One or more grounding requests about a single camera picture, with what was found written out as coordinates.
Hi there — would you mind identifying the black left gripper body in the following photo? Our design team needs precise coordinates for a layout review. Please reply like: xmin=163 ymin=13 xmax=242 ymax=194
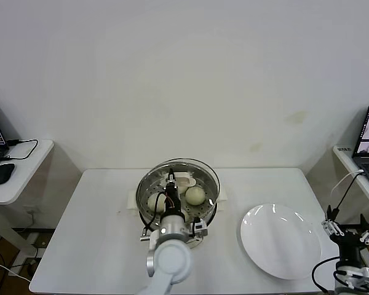
xmin=163 ymin=184 xmax=185 ymax=218

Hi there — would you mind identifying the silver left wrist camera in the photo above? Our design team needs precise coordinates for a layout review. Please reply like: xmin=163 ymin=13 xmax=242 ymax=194
xmin=190 ymin=217 xmax=209 ymax=240

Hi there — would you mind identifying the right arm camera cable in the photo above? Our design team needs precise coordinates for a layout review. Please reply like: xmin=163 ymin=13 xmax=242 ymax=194
xmin=311 ymin=256 xmax=341 ymax=292

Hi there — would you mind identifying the white laptop cable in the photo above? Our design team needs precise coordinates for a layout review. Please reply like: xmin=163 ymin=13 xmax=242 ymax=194
xmin=330 ymin=169 xmax=365 ymax=200

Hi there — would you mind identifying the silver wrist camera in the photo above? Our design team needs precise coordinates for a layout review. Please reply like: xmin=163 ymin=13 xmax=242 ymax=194
xmin=353 ymin=266 xmax=369 ymax=286
xmin=190 ymin=217 xmax=209 ymax=240

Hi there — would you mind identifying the black computer mouse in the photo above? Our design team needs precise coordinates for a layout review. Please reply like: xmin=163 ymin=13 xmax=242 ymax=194
xmin=0 ymin=162 xmax=16 ymax=185

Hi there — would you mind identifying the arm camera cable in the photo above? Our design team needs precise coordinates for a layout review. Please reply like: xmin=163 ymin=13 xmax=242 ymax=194
xmin=311 ymin=256 xmax=341 ymax=292
xmin=138 ymin=191 xmax=169 ymax=242

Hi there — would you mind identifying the thin black laptop cable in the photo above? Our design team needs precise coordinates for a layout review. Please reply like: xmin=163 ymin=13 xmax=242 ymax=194
xmin=1 ymin=138 xmax=40 ymax=160

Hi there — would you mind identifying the white floor cable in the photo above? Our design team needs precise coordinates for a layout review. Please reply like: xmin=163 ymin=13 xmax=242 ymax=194
xmin=0 ymin=258 xmax=30 ymax=282

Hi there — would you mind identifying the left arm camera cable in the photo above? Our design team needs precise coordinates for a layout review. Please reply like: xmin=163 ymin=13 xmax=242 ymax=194
xmin=138 ymin=191 xmax=169 ymax=242

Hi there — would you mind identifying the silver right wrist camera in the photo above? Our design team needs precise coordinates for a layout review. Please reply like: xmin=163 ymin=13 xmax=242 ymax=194
xmin=353 ymin=266 xmax=369 ymax=286

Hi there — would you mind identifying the cream electric cooker base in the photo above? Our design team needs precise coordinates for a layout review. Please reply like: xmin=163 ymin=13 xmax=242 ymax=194
xmin=128 ymin=196 xmax=228 ymax=250

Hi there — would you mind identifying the white round plate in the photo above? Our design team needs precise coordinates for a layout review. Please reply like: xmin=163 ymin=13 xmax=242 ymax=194
xmin=240 ymin=203 xmax=323 ymax=280

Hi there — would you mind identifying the white side table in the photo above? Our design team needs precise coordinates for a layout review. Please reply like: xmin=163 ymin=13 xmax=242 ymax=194
xmin=0 ymin=138 xmax=56 ymax=258
xmin=332 ymin=143 xmax=369 ymax=268

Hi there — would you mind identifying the stainless steel steamer basket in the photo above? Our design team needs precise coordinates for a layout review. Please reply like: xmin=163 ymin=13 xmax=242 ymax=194
xmin=127 ymin=161 xmax=229 ymax=237

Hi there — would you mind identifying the round glass pot lid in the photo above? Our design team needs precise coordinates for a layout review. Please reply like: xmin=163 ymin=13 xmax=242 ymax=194
xmin=135 ymin=157 xmax=221 ymax=230

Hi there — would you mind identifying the black hanging laptop cable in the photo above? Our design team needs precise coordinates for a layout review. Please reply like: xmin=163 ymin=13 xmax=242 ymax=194
xmin=331 ymin=175 xmax=359 ymax=221

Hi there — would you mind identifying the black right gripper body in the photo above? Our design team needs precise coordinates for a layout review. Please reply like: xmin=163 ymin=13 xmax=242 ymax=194
xmin=330 ymin=226 xmax=369 ymax=267

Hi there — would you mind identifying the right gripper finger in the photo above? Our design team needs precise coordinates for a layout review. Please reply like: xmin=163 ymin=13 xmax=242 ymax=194
xmin=358 ymin=214 xmax=369 ymax=245
xmin=322 ymin=205 xmax=345 ymax=237

